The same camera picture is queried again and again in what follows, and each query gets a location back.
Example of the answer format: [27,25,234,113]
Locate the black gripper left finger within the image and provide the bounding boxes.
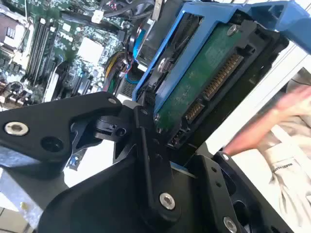
[0,91,183,220]

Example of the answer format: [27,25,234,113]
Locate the person's hand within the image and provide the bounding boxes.
[276,84,311,117]

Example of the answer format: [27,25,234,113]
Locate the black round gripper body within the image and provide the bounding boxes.
[36,155,214,233]

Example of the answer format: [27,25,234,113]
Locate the hard disk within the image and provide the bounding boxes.
[132,0,311,149]

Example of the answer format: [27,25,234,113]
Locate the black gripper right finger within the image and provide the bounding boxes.
[191,150,294,233]

